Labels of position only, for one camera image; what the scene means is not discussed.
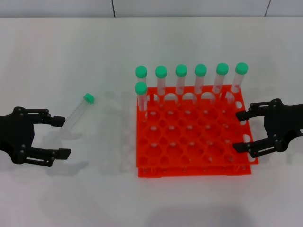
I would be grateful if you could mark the clear graduated tube green cap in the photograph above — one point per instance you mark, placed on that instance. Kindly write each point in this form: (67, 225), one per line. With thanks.
(89, 97)

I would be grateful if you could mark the clear test tube green cap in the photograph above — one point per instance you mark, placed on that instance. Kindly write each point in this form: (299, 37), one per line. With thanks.
(222, 68)
(141, 88)
(161, 71)
(241, 68)
(141, 71)
(200, 69)
(181, 70)

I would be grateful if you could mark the orange plastic test tube rack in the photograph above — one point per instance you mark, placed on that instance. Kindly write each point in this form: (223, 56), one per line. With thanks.
(189, 142)

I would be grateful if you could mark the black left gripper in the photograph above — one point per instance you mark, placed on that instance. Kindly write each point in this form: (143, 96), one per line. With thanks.
(14, 132)

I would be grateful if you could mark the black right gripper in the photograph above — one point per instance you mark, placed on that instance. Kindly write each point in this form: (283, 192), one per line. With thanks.
(286, 120)

